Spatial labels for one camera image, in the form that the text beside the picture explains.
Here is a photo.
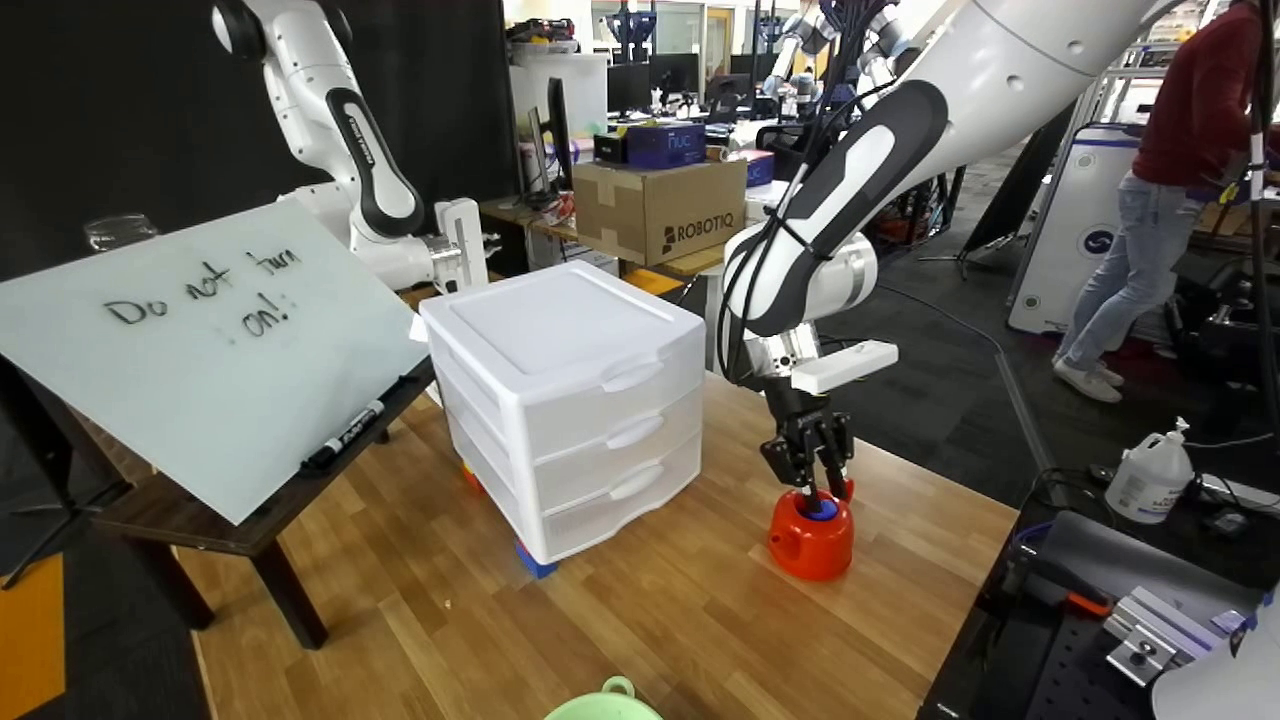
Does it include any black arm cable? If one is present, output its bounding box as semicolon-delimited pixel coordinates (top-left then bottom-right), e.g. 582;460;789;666
714;76;883;393

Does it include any silver aluminium extrusion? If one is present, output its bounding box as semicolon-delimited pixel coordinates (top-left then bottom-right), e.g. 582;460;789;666
1100;580;1256;691

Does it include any white background cabinet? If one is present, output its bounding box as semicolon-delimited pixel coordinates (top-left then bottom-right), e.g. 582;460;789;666
505;49;611;203

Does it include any black computer monitor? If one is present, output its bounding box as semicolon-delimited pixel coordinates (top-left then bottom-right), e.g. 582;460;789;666
605;52;707;119

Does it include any black whiteboard marker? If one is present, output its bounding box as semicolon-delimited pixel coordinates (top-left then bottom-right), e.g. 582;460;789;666
297;398;392;480

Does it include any black perforated mounting board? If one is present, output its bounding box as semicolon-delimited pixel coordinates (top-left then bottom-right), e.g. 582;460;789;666
917;526;1280;720

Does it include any white rounded housing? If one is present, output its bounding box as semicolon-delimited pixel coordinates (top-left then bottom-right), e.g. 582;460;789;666
1148;580;1280;720

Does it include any large cardboard box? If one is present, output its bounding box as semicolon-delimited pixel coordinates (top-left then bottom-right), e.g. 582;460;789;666
571;155;753;268

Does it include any dark wooden stand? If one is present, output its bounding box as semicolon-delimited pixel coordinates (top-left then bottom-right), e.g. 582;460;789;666
0;353;443;652

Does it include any person in red shirt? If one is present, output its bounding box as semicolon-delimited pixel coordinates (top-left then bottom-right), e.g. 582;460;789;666
1052;0;1280;409

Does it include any white plastic jug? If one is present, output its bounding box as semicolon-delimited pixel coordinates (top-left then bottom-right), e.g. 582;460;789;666
1100;415;1199;530

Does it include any light-green bowl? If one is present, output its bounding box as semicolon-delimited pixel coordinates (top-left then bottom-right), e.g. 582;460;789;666
542;674;670;720

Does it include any blue and black box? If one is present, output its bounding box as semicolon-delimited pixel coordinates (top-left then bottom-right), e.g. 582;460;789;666
591;119;714;178

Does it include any orange floor mat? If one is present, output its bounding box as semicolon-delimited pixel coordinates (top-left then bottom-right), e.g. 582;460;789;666
0;550;74;720

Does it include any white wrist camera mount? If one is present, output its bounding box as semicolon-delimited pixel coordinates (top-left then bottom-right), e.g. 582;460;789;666
789;338;906;400

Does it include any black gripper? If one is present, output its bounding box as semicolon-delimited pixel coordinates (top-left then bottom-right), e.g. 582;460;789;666
760;382;857;510

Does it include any whiteboard with handwriting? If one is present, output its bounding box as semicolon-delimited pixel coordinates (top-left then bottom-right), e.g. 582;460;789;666
0;197;434;530

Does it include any blue tape piece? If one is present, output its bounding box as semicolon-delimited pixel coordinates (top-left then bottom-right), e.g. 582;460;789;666
515;541;563;580

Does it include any white plastic drawer unit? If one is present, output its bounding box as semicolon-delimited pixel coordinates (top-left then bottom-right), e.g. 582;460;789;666
418;258;714;570

